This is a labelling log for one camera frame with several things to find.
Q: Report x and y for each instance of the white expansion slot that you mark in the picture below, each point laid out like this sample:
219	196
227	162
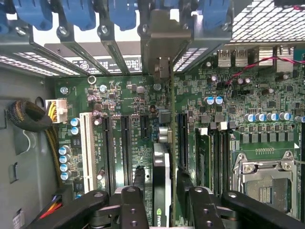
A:
88	152

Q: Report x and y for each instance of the long black expansion slot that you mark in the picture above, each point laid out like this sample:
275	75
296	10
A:
126	152
108	155
183	140

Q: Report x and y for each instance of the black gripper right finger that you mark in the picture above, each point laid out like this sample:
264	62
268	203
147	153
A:
205	210

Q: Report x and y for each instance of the CPU socket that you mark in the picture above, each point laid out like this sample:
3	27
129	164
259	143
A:
267	186

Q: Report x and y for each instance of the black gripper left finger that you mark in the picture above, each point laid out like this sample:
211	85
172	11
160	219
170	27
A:
133	210

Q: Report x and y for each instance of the short black expansion slot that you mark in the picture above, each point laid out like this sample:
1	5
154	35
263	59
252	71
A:
145	127

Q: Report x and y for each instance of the green motherboard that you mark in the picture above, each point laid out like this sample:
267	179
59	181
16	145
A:
262	100

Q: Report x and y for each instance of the blue card retention latch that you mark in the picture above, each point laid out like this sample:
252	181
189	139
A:
122	14
214	13
82	14
33	14

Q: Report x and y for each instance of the open dark PC case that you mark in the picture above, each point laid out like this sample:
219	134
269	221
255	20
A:
23	155

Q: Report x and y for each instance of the white power connector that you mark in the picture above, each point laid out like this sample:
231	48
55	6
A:
59	111

